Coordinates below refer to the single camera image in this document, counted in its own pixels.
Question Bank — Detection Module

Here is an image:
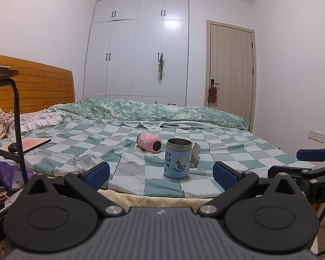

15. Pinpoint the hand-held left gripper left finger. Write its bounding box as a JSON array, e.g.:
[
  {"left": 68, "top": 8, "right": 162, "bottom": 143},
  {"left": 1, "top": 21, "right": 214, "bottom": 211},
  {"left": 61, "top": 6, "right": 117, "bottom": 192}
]
[{"left": 24, "top": 161, "right": 126, "bottom": 218}]

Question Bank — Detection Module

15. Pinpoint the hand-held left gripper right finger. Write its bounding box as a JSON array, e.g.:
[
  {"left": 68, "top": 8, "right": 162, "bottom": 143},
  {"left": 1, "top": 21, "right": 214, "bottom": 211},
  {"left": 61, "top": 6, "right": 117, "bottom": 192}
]
[{"left": 197, "top": 161, "right": 302, "bottom": 218}]

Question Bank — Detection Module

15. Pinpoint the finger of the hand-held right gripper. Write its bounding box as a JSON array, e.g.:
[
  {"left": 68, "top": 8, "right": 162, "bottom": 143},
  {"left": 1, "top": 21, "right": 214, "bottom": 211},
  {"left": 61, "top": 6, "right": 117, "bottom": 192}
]
[
  {"left": 296, "top": 146, "right": 325, "bottom": 164},
  {"left": 268, "top": 165, "right": 315, "bottom": 186}
]

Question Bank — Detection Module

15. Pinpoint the pink cup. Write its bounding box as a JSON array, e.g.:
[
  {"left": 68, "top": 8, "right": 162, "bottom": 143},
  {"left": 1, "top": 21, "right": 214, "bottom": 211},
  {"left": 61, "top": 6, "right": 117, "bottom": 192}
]
[{"left": 136, "top": 132, "right": 163, "bottom": 154}]

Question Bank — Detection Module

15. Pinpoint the blue printed steel cup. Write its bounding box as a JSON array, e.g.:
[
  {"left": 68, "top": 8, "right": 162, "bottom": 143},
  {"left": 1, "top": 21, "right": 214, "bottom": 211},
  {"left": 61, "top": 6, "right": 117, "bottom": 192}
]
[{"left": 164, "top": 138, "right": 201, "bottom": 180}]

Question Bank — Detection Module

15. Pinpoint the checkered blanket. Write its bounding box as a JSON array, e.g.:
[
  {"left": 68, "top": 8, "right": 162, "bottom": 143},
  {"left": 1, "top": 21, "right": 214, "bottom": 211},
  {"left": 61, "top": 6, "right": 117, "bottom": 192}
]
[{"left": 0, "top": 118, "right": 318, "bottom": 199}]

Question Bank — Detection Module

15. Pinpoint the yellow towel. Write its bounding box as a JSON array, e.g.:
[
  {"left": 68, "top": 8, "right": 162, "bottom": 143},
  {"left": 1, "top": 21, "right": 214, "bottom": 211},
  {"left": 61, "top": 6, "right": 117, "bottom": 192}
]
[{"left": 97, "top": 188, "right": 215, "bottom": 210}]

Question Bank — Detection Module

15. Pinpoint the green floral duvet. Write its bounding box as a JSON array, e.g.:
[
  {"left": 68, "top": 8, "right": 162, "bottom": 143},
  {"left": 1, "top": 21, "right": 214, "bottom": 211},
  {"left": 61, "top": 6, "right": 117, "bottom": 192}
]
[{"left": 45, "top": 97, "right": 248, "bottom": 130}]

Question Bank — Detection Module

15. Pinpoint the purple floral pillow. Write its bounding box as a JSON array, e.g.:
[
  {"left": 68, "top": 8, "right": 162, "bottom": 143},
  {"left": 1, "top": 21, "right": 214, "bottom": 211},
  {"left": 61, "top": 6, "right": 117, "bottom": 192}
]
[{"left": 5, "top": 111, "right": 69, "bottom": 136}]

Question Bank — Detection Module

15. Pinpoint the black mouse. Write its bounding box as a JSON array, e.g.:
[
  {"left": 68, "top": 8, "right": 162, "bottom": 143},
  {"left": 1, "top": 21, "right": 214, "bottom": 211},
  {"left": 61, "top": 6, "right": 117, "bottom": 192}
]
[{"left": 7, "top": 142, "right": 24, "bottom": 153}]

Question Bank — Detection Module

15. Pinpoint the purple packet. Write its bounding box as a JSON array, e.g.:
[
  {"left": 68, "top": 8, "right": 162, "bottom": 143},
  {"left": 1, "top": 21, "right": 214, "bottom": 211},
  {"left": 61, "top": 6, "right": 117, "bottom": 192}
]
[{"left": 0, "top": 158, "right": 34, "bottom": 192}]

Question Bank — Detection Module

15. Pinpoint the black side table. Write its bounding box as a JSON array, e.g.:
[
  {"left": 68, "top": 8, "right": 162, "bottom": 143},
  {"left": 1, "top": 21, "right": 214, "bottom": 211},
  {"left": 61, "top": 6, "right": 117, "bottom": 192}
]
[{"left": 0, "top": 69, "right": 31, "bottom": 189}]

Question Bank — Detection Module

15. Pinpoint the wooden headboard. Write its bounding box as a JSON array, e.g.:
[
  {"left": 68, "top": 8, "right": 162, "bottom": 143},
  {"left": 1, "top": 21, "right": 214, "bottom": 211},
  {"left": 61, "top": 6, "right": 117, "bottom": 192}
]
[{"left": 0, "top": 53, "right": 75, "bottom": 114}]

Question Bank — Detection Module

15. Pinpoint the light wooden door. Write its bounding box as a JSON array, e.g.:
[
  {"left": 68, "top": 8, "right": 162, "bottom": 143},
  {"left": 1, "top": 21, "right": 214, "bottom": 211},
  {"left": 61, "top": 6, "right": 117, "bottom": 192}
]
[{"left": 206, "top": 19, "right": 258, "bottom": 134}]

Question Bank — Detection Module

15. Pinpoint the white wardrobe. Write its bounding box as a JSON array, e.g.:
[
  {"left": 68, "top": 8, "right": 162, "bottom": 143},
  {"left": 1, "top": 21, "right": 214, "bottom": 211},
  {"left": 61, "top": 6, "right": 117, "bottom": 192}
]
[{"left": 83, "top": 0, "right": 190, "bottom": 107}]

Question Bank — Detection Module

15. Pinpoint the green hanging ornament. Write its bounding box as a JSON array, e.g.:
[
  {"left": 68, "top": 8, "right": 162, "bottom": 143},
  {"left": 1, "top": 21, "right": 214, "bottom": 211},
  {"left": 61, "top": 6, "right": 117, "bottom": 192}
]
[{"left": 157, "top": 55, "right": 166, "bottom": 81}]

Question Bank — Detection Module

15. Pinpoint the wall socket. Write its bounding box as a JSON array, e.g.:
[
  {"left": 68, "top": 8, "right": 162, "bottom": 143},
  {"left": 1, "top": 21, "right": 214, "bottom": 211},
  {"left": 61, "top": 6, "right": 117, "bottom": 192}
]
[{"left": 308, "top": 130, "right": 325, "bottom": 143}]

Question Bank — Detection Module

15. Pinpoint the brown bag on door handle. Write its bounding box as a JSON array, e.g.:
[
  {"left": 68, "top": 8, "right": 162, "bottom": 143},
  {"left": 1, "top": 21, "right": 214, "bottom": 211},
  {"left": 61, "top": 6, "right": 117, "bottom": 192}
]
[{"left": 207, "top": 85, "right": 217, "bottom": 102}]

